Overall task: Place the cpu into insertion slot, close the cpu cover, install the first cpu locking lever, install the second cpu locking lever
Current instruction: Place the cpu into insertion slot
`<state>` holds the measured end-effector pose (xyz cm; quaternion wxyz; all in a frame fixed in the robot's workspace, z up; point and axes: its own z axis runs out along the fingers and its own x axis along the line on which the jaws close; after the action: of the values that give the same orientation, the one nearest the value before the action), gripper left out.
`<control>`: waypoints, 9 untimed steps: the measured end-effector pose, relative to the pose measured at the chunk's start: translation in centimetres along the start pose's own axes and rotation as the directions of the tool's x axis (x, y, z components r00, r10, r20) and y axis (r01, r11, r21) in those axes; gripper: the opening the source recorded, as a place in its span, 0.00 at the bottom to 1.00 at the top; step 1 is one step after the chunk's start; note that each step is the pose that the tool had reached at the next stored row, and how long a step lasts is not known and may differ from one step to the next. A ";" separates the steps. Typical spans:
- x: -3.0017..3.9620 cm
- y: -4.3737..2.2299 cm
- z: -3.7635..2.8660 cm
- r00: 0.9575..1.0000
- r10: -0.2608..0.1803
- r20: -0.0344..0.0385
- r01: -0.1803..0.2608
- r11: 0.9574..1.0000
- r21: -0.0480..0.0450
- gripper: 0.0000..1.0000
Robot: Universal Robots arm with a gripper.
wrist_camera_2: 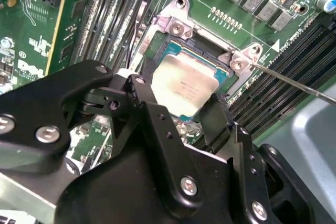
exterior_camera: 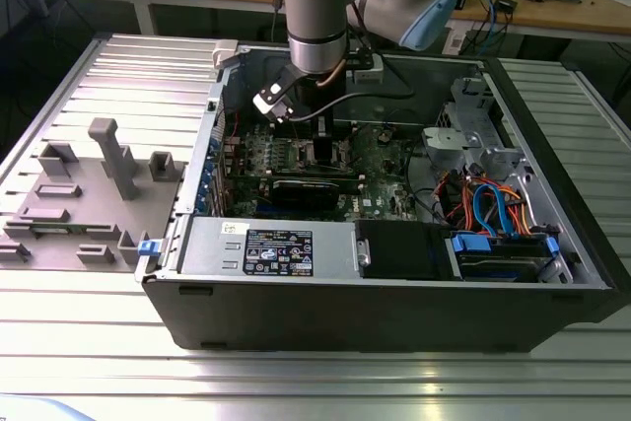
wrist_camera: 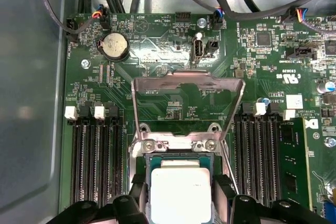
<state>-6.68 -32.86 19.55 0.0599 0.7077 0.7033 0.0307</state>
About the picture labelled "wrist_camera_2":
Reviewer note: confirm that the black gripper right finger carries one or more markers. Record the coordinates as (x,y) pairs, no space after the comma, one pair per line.
(242,150)

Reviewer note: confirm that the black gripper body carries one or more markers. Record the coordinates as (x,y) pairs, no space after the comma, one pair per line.
(118,197)

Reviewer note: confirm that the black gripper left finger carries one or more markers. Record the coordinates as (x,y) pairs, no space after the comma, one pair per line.
(39,103)

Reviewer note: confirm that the silver CPU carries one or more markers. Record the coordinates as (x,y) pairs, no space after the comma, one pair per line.
(183,82)

